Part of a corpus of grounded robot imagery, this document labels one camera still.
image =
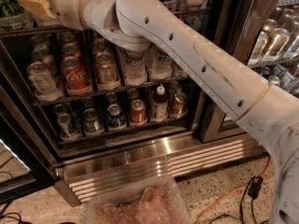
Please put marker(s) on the water bottle shelf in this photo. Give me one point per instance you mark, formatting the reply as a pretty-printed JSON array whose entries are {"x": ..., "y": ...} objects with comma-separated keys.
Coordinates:
[
  {"x": 161, "y": 66},
  {"x": 135, "y": 71}
]

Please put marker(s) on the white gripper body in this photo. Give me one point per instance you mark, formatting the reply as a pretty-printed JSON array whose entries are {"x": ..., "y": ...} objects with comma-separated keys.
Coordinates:
[{"x": 64, "y": 4}]

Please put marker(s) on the steel fridge door frame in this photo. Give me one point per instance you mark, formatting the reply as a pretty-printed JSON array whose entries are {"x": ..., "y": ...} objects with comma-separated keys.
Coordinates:
[{"x": 234, "y": 26}]

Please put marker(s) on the left water bottle middle shelf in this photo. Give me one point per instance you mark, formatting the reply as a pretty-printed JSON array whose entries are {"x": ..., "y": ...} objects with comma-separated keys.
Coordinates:
[{"x": 135, "y": 71}]

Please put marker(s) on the clear plastic bin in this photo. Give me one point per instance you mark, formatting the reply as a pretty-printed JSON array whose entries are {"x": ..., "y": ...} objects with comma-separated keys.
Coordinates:
[{"x": 155, "y": 200}]

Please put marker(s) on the white capped juice bottle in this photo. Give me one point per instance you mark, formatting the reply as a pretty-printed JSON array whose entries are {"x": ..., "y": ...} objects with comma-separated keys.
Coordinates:
[{"x": 158, "y": 104}]

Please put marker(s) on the steel fridge base grille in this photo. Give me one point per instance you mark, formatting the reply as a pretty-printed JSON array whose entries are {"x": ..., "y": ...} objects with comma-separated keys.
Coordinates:
[{"x": 81, "y": 179}]

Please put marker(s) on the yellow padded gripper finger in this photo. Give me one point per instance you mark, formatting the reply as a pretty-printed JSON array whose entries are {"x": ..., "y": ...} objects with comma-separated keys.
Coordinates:
[{"x": 41, "y": 9}]

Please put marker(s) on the front red Coca-Cola can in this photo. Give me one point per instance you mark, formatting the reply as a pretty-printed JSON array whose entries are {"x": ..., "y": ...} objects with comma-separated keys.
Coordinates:
[{"x": 76, "y": 79}]

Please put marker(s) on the front white can middle shelf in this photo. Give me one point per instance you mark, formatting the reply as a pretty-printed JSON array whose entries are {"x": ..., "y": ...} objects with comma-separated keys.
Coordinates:
[{"x": 47, "y": 87}]

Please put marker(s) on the copper can bottom shelf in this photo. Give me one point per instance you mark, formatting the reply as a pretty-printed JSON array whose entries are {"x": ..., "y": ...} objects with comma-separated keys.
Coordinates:
[{"x": 178, "y": 107}]

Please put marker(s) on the right water bottle middle shelf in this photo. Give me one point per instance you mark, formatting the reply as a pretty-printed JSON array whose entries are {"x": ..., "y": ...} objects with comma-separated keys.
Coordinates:
[{"x": 161, "y": 66}]

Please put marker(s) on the black power adapter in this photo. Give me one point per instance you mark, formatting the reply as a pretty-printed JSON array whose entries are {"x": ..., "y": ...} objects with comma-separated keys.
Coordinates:
[{"x": 255, "y": 187}]

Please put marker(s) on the blue white can bottom shelf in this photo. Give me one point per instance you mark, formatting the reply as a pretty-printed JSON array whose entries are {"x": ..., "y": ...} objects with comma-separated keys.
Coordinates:
[{"x": 69, "y": 129}]

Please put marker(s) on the green LaCroix can top shelf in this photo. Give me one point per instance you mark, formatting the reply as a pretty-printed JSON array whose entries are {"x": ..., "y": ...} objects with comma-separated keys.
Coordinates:
[{"x": 13, "y": 16}]

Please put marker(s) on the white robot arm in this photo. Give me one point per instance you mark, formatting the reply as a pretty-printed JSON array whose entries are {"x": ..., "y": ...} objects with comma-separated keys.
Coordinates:
[{"x": 265, "y": 111}]

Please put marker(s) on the front orange can middle shelf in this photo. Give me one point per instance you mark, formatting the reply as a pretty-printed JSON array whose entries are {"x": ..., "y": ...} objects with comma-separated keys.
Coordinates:
[{"x": 106, "y": 72}]

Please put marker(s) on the red can bottom shelf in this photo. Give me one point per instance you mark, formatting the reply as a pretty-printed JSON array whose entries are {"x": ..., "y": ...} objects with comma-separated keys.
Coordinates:
[{"x": 138, "y": 114}]

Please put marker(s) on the green can bottom shelf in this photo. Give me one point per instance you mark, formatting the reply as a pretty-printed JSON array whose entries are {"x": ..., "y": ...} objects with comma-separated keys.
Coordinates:
[{"x": 91, "y": 123}]

